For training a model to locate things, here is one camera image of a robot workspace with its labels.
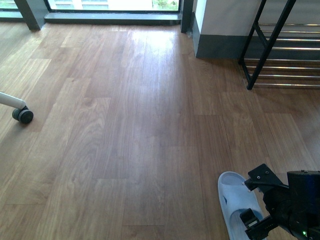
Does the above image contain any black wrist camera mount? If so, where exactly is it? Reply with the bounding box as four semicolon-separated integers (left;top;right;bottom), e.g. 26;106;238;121
243;163;289;194

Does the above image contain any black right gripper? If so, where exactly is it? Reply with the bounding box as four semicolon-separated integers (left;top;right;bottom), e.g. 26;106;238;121
239;170;320;240

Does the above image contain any black metal shoe rack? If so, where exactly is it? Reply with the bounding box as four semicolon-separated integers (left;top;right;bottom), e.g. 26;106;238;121
238;0;320;90

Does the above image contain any white chair leg with caster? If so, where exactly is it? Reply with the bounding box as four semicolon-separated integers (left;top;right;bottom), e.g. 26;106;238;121
0;92;34;124

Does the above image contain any white slide sandal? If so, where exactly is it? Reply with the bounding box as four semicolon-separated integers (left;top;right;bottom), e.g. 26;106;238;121
217;171;264;240

